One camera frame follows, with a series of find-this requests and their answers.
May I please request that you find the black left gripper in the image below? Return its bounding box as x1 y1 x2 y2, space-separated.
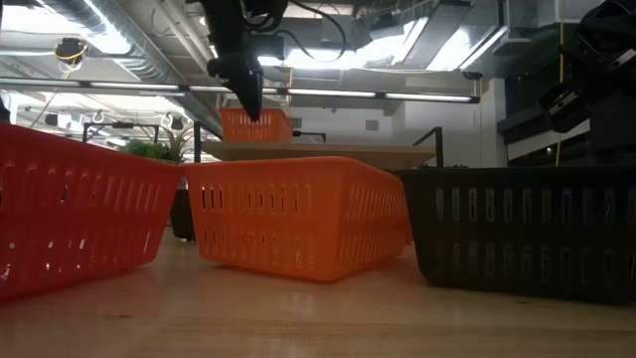
198 0 289 123

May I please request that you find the orange slotted plastic basket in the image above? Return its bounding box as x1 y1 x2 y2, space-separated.
220 107 295 144
179 155 413 283

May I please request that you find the black slotted plastic basket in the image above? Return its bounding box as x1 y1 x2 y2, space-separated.
395 165 636 305

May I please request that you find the red slotted plastic basket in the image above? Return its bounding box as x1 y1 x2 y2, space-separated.
0 122 183 301

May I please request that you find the long ceiling tube light bar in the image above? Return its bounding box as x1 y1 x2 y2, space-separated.
0 77 482 104

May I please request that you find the potted plant triangle-pattern pot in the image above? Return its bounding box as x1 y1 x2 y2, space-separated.
120 123 199 244

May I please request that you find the black metal background rack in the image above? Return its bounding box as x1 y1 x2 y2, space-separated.
81 120 161 145

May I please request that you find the yellow hanging cable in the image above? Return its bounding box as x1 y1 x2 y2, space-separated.
555 0 566 168

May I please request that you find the wooden shelf black metal frame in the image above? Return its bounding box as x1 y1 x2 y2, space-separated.
192 120 445 173

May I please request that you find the silver spiral ceiling duct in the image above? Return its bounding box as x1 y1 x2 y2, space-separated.
42 0 224 136

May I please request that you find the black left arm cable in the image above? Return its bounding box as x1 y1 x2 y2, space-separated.
270 0 348 64

